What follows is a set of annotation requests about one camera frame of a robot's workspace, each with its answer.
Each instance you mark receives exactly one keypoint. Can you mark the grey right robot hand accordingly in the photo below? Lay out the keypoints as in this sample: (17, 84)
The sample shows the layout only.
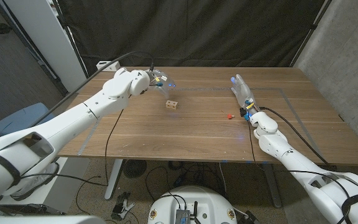
(243, 91)

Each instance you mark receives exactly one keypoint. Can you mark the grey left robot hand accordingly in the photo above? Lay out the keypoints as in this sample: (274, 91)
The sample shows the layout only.
(165, 88)

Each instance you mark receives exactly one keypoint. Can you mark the wooden block with holes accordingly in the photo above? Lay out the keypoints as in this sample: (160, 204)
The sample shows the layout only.
(171, 104)

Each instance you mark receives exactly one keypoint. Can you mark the red-headed wooden screw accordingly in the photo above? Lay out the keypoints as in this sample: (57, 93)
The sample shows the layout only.
(229, 116)

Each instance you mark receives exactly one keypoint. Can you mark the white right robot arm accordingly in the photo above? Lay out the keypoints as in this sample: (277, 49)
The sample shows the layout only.
(278, 146)

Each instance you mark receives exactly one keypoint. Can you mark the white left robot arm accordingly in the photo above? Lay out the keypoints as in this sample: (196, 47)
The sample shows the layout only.
(73, 118)

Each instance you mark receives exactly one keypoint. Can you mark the white power strip box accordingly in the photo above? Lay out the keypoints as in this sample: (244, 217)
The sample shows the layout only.
(112, 66)

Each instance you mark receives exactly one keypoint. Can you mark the black backdrop curtain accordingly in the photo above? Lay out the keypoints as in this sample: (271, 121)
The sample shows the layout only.
(197, 31)

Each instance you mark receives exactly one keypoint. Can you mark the round black floor fan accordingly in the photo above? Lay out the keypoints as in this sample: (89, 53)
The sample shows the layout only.
(134, 169)

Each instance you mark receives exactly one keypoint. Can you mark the grey table leg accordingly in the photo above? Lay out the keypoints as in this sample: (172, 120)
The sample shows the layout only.
(272, 186)

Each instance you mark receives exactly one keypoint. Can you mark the white table leg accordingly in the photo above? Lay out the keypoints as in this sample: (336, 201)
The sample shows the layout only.
(113, 180)

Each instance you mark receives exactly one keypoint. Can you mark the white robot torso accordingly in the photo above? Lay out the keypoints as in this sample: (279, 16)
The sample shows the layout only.
(194, 199)

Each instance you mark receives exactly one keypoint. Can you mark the white pillar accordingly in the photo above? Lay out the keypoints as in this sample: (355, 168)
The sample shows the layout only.
(51, 40)

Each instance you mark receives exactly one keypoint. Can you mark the white flat floor panel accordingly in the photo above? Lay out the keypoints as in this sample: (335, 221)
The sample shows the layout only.
(73, 174)

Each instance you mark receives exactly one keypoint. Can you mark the black and white floor glove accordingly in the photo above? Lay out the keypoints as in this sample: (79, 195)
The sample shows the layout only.
(121, 207)

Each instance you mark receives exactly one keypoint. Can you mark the black floor device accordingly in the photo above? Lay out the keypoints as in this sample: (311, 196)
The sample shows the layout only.
(251, 218)

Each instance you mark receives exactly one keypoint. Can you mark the grey ribbed torso module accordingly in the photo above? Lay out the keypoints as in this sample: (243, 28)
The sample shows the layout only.
(182, 217)

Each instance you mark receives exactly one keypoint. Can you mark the blue plastic bin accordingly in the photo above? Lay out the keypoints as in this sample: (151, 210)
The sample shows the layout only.
(20, 119)

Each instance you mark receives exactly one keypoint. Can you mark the black backdrop frame pole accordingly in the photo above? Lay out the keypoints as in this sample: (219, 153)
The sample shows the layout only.
(71, 38)
(312, 29)

